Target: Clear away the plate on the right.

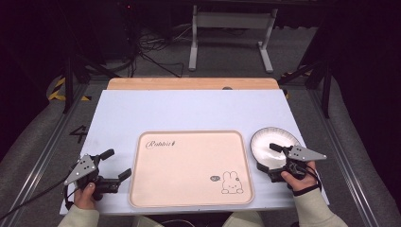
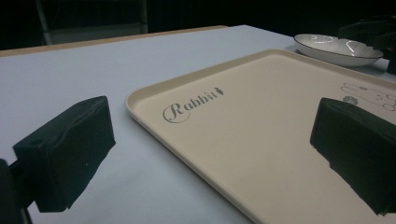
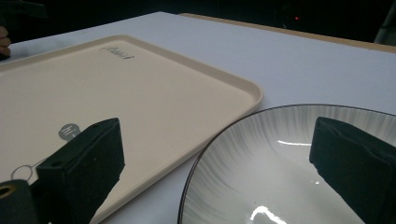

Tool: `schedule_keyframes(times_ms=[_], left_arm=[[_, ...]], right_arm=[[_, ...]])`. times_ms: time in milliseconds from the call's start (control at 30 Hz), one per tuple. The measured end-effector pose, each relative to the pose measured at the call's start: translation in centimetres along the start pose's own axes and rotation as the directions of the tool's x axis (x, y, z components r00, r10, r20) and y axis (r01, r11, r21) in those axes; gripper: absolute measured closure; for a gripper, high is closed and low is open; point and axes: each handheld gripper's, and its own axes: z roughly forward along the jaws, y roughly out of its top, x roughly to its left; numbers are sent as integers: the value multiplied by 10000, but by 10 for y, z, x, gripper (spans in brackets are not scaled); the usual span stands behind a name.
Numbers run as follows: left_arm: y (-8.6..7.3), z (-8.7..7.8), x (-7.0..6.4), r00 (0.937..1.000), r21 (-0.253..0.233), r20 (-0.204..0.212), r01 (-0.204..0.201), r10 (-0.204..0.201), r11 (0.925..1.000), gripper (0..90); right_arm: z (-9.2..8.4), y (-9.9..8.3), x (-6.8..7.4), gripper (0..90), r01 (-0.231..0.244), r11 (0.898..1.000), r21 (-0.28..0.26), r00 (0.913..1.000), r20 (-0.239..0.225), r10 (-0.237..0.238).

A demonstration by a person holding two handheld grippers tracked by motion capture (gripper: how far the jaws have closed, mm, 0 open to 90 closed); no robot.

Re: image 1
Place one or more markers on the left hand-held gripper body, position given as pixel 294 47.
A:
pixel 84 168

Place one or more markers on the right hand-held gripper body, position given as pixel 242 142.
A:
pixel 304 153

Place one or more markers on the white round plate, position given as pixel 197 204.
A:
pixel 266 140

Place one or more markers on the person's left hand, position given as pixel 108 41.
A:
pixel 84 198

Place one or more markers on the person's right hand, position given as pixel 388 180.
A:
pixel 302 185

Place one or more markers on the person's right leg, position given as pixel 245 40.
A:
pixel 244 219

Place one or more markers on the pink tray with rabbit print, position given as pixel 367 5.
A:
pixel 189 170

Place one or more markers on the black tripod stand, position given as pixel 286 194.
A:
pixel 324 82
pixel 71 72

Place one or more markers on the yellow black floor tape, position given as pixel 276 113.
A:
pixel 58 90

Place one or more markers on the wooden table board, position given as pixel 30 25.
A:
pixel 189 83

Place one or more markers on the white metal stand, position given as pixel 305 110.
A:
pixel 231 20

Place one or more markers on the aluminium floor rail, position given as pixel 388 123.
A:
pixel 41 157
pixel 340 151

